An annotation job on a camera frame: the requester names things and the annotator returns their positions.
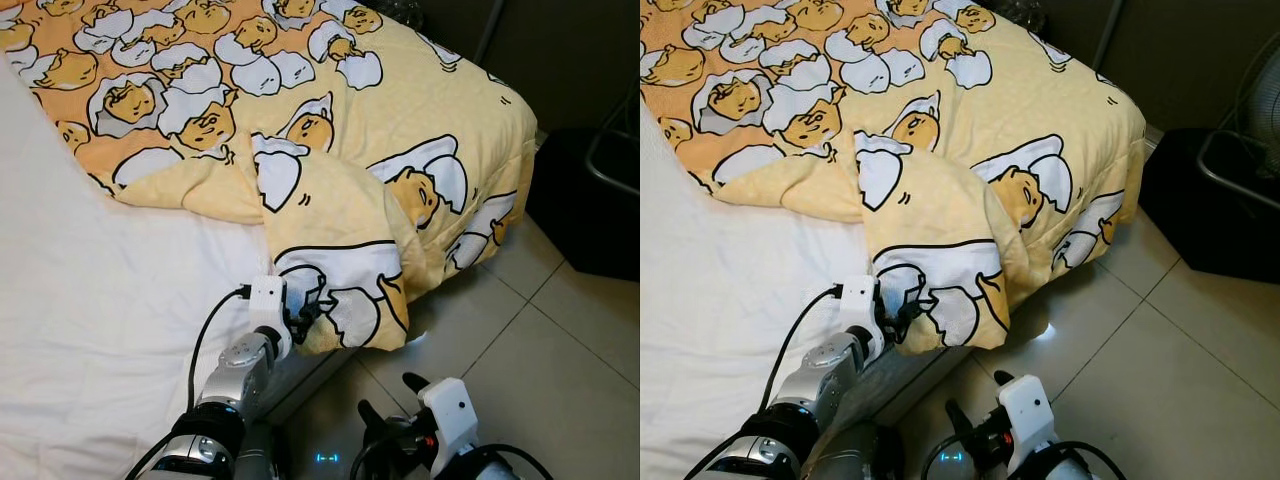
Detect yellow cartoon egg blanket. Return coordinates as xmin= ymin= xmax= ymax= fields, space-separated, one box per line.
xmin=0 ymin=0 xmax=542 ymax=354
xmin=640 ymin=0 xmax=1150 ymax=354

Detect white quilted mattress pad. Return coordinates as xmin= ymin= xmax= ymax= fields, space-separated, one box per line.
xmin=640 ymin=95 xmax=883 ymax=480
xmin=0 ymin=60 xmax=333 ymax=480

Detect black cabinet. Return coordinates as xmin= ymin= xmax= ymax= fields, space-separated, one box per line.
xmin=1140 ymin=125 xmax=1280 ymax=285
xmin=525 ymin=125 xmax=641 ymax=282

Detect grey standing fan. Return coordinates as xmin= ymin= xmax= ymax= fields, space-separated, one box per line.
xmin=585 ymin=95 xmax=641 ymax=197
xmin=1195 ymin=40 xmax=1280 ymax=212

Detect grey metal pole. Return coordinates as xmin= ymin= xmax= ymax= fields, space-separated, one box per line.
xmin=475 ymin=0 xmax=507 ymax=67
xmin=1095 ymin=0 xmax=1127 ymax=72

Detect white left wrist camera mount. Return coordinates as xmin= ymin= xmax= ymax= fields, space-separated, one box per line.
xmin=840 ymin=277 xmax=883 ymax=362
xmin=248 ymin=277 xmax=294 ymax=362

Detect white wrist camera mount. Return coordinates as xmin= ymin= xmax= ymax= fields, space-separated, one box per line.
xmin=248 ymin=277 xmax=294 ymax=362
xmin=998 ymin=375 xmax=1060 ymax=472
xmin=840 ymin=277 xmax=883 ymax=362
xmin=418 ymin=378 xmax=482 ymax=477

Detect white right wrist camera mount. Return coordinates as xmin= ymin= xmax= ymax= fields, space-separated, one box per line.
xmin=418 ymin=378 xmax=482 ymax=477
xmin=998 ymin=375 xmax=1060 ymax=472

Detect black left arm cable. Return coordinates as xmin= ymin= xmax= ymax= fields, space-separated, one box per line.
xmin=765 ymin=285 xmax=844 ymax=413
xmin=187 ymin=285 xmax=252 ymax=413

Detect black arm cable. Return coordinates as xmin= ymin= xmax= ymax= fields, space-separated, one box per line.
xmin=187 ymin=285 xmax=252 ymax=413
xmin=350 ymin=430 xmax=557 ymax=480
xmin=925 ymin=428 xmax=1131 ymax=480
xmin=765 ymin=285 xmax=844 ymax=413

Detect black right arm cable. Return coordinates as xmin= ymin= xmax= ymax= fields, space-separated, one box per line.
xmin=925 ymin=428 xmax=1131 ymax=480
xmin=350 ymin=430 xmax=557 ymax=480

